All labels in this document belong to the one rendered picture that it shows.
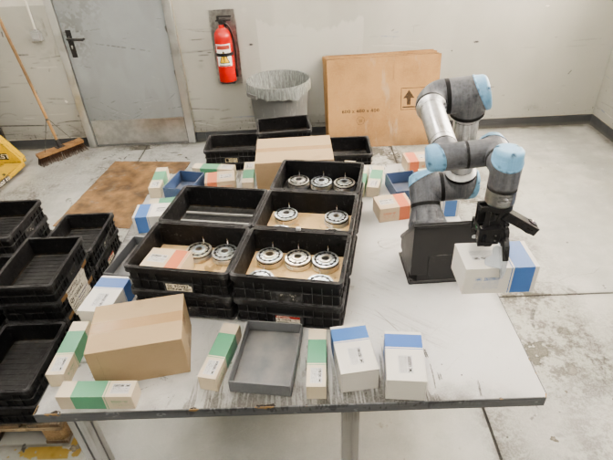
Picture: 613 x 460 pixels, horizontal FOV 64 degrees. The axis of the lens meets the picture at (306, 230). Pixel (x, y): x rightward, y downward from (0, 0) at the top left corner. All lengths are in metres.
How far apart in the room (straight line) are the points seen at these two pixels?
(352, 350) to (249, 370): 0.35
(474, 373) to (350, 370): 0.42
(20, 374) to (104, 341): 0.98
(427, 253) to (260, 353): 0.73
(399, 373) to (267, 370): 0.43
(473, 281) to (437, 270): 0.57
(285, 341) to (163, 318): 0.42
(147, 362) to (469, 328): 1.11
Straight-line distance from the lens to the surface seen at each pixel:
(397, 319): 1.85
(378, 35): 4.75
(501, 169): 1.28
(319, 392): 1.59
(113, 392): 1.70
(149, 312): 1.76
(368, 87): 4.66
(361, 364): 1.58
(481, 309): 1.95
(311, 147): 2.61
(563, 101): 5.48
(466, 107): 1.71
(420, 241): 1.88
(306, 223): 2.11
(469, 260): 1.43
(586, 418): 2.67
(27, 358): 2.70
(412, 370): 1.58
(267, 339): 1.78
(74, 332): 1.95
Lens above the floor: 2.00
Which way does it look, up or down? 34 degrees down
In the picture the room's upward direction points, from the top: 3 degrees counter-clockwise
